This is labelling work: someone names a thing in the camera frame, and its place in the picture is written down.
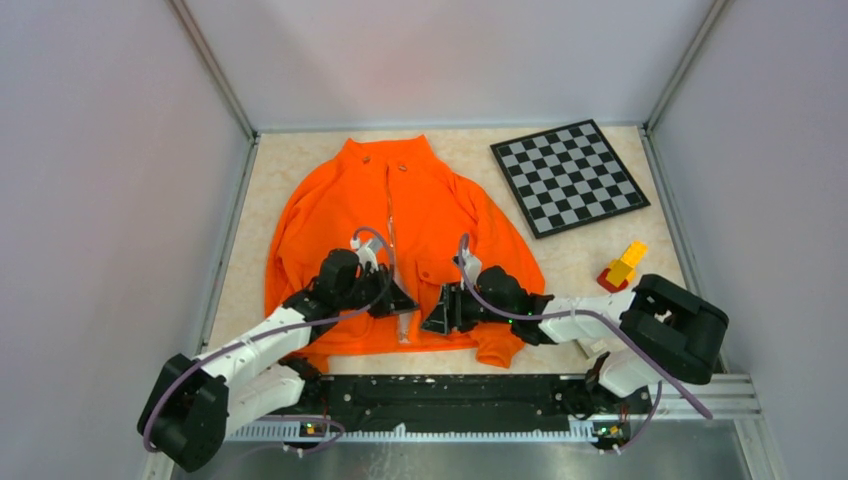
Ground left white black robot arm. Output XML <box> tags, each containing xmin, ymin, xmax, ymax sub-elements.
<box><xmin>137</xmin><ymin>246</ymin><xmax>419</xmax><ymax>472</ymax></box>

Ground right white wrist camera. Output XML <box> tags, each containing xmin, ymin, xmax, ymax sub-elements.
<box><xmin>453</xmin><ymin>248</ymin><xmax>482</xmax><ymax>288</ymax></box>

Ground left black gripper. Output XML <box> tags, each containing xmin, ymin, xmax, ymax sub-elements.
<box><xmin>336</xmin><ymin>263</ymin><xmax>419</xmax><ymax>319</ymax></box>

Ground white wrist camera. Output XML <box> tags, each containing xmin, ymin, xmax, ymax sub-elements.
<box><xmin>350</xmin><ymin>237</ymin><xmax>383</xmax><ymax>273</ymax></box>
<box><xmin>453</xmin><ymin>248</ymin><xmax>482</xmax><ymax>288</ymax></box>

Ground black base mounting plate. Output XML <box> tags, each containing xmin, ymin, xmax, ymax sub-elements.
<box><xmin>281</xmin><ymin>374</ymin><xmax>651</xmax><ymax>433</ymax></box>

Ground black and grey checkerboard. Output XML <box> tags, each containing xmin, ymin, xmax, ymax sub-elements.
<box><xmin>490</xmin><ymin>119</ymin><xmax>651</xmax><ymax>239</ymax></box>

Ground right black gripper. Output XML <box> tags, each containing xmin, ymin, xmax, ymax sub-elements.
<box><xmin>420</xmin><ymin>280</ymin><xmax>514</xmax><ymax>335</ymax></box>

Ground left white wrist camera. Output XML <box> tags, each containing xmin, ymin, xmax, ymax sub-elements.
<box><xmin>350</xmin><ymin>237</ymin><xmax>383</xmax><ymax>273</ymax></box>

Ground yellow red toy blocks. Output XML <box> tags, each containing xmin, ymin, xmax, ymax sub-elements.
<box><xmin>596</xmin><ymin>241</ymin><xmax>648</xmax><ymax>293</ymax></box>

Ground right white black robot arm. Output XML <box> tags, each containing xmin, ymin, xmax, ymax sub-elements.
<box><xmin>421</xmin><ymin>266</ymin><xmax>729</xmax><ymax>412</ymax></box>

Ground aluminium frame rail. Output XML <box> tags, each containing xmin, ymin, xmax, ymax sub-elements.
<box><xmin>167</xmin><ymin>374</ymin><xmax>774</xmax><ymax>479</ymax></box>

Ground orange zip-up jacket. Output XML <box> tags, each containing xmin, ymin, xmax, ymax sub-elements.
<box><xmin>264</xmin><ymin>136</ymin><xmax>545</xmax><ymax>369</ymax></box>

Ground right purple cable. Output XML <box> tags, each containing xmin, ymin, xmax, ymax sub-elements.
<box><xmin>455</xmin><ymin>233</ymin><xmax>715</xmax><ymax>455</ymax></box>

